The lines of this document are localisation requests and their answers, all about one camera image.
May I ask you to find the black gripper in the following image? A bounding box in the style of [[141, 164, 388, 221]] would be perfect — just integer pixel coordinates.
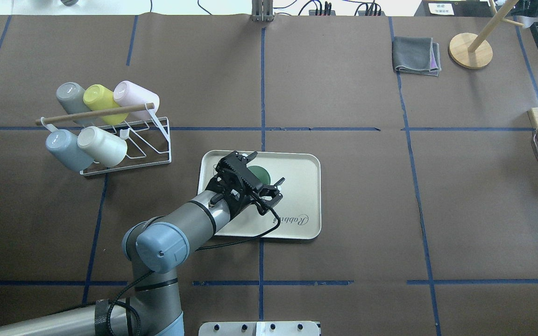
[[205, 151, 262, 220]]

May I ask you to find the mint green cup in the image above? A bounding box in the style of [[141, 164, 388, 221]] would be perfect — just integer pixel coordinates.
[[248, 166, 271, 185]]

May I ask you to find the cream rabbit tray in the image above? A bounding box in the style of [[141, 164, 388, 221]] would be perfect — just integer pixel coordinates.
[[217, 152, 322, 240]]

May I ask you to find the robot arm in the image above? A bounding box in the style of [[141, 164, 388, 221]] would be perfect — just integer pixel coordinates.
[[0, 151, 284, 336]]

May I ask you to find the beige cup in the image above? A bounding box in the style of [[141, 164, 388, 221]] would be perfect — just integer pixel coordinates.
[[78, 126, 127, 168]]

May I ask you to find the pink cup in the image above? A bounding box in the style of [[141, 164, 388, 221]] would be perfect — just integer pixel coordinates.
[[113, 80, 160, 120]]

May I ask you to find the yellow cup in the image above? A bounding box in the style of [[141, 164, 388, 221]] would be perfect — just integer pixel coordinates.
[[83, 84, 128, 126]]

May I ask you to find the light blue cup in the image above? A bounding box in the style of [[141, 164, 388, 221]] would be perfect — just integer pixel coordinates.
[[45, 129, 94, 172]]

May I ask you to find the grey cup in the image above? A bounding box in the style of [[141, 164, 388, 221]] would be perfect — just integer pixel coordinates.
[[56, 82, 92, 114]]

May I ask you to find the grey folded cloth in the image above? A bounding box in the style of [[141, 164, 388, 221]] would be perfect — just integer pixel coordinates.
[[391, 36, 442, 77]]

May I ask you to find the wooden mug tree stand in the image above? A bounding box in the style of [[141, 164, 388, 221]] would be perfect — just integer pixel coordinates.
[[448, 0, 525, 70]]

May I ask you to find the white wire cup rack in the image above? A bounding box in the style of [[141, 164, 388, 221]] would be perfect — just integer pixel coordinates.
[[41, 113, 172, 177]]

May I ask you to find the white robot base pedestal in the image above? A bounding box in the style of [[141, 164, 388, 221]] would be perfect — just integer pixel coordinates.
[[198, 321, 322, 336]]

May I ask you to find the aluminium frame post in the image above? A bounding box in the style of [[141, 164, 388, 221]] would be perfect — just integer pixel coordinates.
[[251, 0, 275, 22]]

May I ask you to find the wooden rack handle rod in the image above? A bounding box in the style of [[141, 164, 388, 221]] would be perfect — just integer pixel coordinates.
[[34, 103, 156, 126]]

